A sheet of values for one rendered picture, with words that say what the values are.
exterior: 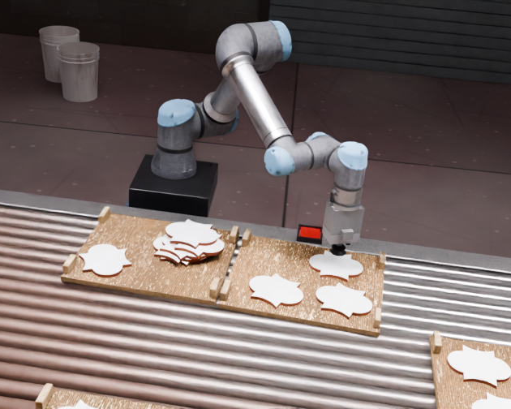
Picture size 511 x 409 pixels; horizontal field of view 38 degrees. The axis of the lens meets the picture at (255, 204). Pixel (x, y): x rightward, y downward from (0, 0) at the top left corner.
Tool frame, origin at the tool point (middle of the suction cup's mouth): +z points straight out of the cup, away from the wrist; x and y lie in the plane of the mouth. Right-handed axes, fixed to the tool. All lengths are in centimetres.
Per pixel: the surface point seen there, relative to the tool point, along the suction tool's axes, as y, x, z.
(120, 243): -57, 21, 5
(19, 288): -84, 6, 7
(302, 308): -15.2, -16.6, 5.1
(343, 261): 2.5, 0.9, 4.1
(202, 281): -37.9, -1.3, 5.1
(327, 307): -9.1, -18.2, 4.1
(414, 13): 229, 412, 45
